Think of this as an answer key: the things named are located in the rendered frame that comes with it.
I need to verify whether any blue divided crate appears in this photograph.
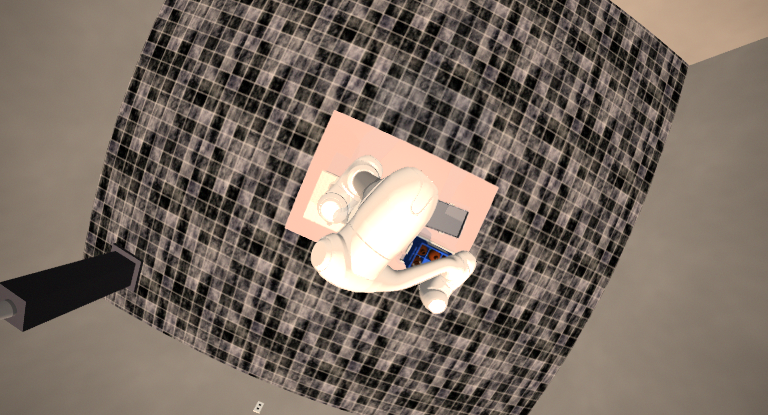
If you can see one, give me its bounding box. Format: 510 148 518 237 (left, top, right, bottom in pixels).
404 236 452 268

